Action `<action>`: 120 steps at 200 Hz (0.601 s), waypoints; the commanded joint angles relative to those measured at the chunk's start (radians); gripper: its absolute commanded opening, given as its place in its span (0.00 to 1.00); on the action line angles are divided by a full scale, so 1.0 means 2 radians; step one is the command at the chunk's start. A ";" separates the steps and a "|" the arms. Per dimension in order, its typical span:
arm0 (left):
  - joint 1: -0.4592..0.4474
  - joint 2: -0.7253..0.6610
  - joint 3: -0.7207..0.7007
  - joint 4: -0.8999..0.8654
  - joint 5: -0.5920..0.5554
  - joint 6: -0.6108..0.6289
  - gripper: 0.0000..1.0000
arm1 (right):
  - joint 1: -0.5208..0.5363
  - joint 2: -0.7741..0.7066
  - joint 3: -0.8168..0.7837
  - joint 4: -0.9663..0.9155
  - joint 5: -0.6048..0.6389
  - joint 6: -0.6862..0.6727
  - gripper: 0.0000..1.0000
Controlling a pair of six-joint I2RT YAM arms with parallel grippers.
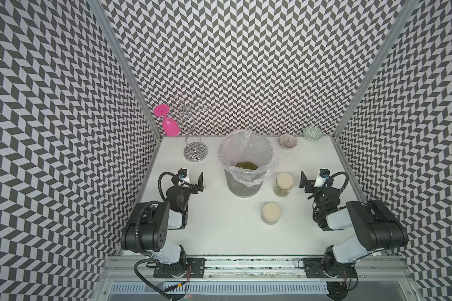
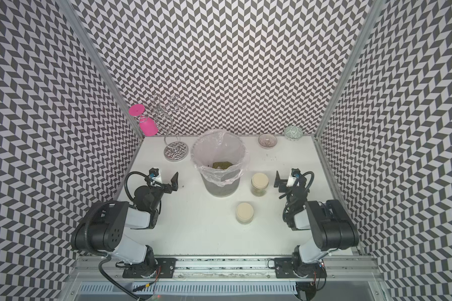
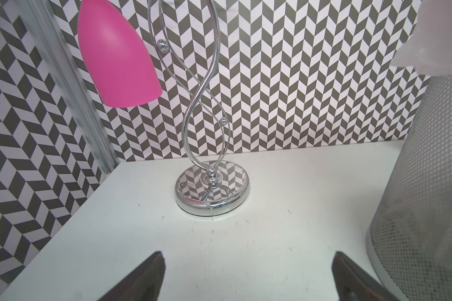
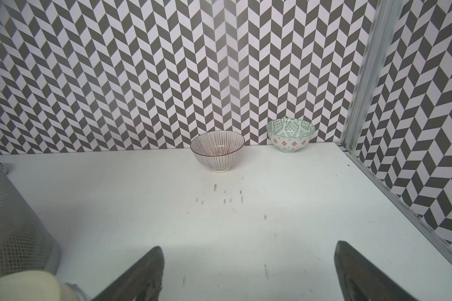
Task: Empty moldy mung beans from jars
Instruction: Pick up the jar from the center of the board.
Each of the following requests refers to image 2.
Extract glass jar with beans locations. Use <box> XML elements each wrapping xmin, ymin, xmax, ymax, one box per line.
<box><xmin>251</xmin><ymin>185</ymin><xmax>267</xmax><ymax>197</ymax></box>
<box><xmin>235</xmin><ymin>202</ymin><xmax>255</xmax><ymax>225</ymax></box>

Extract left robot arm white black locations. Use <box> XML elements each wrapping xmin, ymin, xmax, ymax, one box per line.
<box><xmin>70</xmin><ymin>168</ymin><xmax>179</xmax><ymax>279</ymax></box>

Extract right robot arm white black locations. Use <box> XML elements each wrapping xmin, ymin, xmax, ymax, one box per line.
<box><xmin>274</xmin><ymin>169</ymin><xmax>360</xmax><ymax>278</ymax></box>

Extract mung beans in bin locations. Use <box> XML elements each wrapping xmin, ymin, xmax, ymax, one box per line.
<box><xmin>212</xmin><ymin>161</ymin><xmax>233</xmax><ymax>170</ymax></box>

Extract cream lid of far jar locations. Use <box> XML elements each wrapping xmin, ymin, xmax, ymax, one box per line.
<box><xmin>251</xmin><ymin>173</ymin><xmax>269</xmax><ymax>189</ymax></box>

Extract pinkish small bowl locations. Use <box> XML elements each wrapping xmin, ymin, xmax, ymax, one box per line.
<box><xmin>258</xmin><ymin>134</ymin><xmax>277</xmax><ymax>149</ymax></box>

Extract grey mesh trash bin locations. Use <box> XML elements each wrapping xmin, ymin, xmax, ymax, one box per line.
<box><xmin>200</xmin><ymin>166</ymin><xmax>242</xmax><ymax>198</ymax></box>

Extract green patterned small bowl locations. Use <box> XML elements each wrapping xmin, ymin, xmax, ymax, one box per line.
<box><xmin>283</xmin><ymin>125</ymin><xmax>303</xmax><ymax>141</ymax></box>

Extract clear plastic bin liner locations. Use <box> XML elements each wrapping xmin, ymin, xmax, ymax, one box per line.
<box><xmin>190</xmin><ymin>129</ymin><xmax>250</xmax><ymax>175</ymax></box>

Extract pink wine glass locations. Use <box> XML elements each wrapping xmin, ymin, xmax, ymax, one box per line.
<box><xmin>129</xmin><ymin>104</ymin><xmax>159</xmax><ymax>137</ymax></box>

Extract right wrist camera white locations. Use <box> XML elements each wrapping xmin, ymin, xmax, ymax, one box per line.
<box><xmin>286</xmin><ymin>168</ymin><xmax>301</xmax><ymax>187</ymax></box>

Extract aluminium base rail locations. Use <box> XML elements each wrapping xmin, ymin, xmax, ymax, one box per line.
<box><xmin>60</xmin><ymin>254</ymin><xmax>390</xmax><ymax>301</ymax></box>

